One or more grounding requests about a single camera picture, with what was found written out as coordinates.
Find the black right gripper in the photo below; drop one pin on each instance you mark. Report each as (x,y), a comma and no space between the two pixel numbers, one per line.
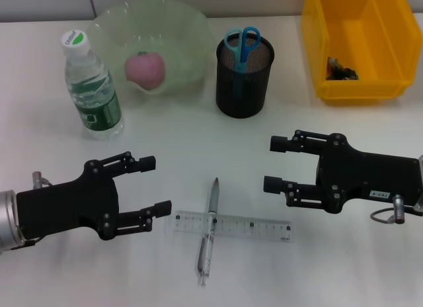
(370,174)

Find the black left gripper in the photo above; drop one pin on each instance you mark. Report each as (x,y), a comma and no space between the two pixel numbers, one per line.
(66,207)

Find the clear green-label water bottle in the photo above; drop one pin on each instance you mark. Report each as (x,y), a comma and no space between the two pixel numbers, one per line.
(96,98)

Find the green plastic wrapper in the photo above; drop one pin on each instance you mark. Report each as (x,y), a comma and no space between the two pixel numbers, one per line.
(342,73)

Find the pink toy peach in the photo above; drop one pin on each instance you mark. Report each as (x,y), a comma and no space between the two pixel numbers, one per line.
(145,72)

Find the blue scissors with cover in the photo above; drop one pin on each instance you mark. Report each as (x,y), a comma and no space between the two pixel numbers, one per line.
(244,52)

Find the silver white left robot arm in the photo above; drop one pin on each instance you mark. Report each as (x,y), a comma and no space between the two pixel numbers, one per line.
(8,221)

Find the grey clear pen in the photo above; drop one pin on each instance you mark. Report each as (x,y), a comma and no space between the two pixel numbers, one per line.
(214,201)

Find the clear plastic ruler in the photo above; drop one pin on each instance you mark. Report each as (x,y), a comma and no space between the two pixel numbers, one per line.
(251,226)

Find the black mesh pen holder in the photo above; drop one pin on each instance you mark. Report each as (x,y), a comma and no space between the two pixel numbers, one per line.
(254,88)

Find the translucent green fruit bowl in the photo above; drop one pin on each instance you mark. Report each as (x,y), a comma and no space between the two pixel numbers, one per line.
(185,32)

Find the yellow plastic bin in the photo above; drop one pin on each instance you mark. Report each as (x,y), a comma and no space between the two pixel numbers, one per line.
(363,39)

